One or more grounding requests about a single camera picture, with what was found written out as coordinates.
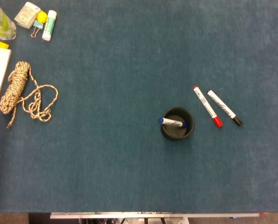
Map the red whiteboard marker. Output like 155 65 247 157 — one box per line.
192 85 223 128

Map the black whiteboard marker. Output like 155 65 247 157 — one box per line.
207 90 243 126

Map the blue whiteboard marker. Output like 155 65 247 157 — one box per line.
158 117 188 129

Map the black pen cup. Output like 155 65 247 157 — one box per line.
160 106 195 141

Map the blue felt table cover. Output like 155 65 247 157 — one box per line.
0 0 278 213

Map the white green glue stick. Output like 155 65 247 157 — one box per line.
42 10 58 42

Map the teal binder clip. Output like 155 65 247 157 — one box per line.
30 20 44 38

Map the small yellow ball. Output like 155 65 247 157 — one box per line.
36 11 48 24

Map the clear bottle with green label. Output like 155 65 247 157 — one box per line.
0 5 17 40

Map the silver metal table rail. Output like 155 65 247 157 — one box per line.
49 211 260 219

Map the beige braided rope bundle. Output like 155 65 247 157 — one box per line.
0 61 59 130

